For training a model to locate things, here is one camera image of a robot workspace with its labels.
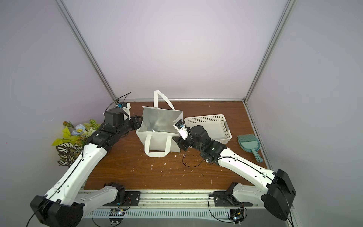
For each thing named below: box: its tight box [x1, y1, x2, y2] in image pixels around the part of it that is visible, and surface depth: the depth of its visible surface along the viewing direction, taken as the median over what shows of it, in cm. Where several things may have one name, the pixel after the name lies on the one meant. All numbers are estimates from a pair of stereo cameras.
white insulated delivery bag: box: [136, 89, 184, 158], surface depth 76 cm
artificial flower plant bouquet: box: [51, 119, 101, 168], surface depth 70 cm
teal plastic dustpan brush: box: [237, 133, 264, 164], surface depth 95 cm
